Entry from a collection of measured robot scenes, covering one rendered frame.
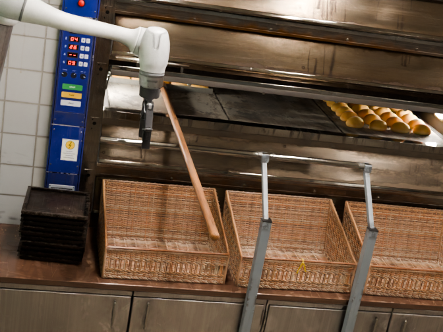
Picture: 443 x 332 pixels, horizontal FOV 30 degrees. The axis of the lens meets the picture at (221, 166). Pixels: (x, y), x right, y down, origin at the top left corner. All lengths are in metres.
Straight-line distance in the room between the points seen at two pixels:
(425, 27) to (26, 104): 1.89
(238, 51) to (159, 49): 0.98
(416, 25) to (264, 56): 0.74
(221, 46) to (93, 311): 1.32
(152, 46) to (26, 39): 0.99
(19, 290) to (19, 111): 0.82
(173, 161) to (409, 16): 1.30
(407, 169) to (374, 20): 0.81
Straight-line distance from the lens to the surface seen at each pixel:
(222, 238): 3.77
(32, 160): 3.95
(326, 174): 4.14
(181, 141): 3.49
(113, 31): 3.06
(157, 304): 3.67
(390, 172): 4.26
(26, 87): 3.84
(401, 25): 4.03
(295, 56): 3.92
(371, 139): 4.16
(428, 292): 4.04
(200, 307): 3.70
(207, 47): 3.83
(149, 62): 2.93
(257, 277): 3.61
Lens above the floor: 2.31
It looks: 20 degrees down
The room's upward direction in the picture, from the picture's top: 10 degrees clockwise
